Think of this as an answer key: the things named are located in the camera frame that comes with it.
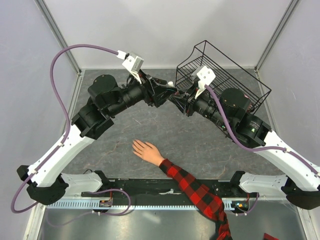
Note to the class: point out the red mug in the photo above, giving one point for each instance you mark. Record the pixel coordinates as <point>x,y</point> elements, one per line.
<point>248,103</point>

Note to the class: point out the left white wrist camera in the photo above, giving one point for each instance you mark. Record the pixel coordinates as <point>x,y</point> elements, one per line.
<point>133,63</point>

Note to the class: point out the black wire rack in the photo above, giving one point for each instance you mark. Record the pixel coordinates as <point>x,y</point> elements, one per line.
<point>229,74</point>

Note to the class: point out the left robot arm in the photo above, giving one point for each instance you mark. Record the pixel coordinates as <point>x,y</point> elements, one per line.
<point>46,182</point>

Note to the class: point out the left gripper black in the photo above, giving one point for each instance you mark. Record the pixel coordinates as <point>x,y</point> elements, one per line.
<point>156,94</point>

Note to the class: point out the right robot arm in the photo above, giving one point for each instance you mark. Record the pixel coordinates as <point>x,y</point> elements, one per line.
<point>231,113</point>

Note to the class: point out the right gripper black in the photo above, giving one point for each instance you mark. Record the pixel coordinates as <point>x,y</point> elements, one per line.
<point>186,105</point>

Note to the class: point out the red plaid sleeve forearm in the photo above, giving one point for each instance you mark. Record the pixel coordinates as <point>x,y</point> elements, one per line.
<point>209,204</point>

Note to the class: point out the white slotted cable duct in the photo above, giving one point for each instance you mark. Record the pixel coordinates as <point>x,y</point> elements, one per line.
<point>161,203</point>

